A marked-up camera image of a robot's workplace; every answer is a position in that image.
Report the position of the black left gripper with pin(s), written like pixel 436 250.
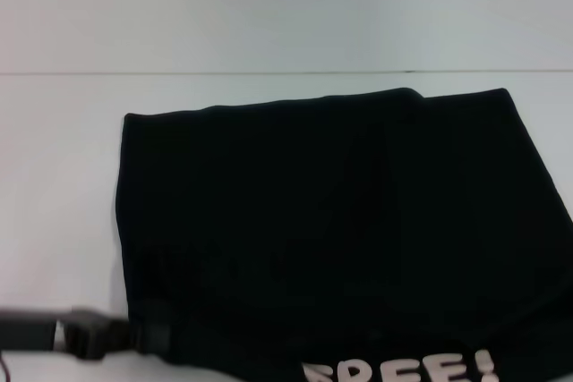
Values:
pixel 27 328

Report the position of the black shirt with FREE print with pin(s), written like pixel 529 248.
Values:
pixel 340 230

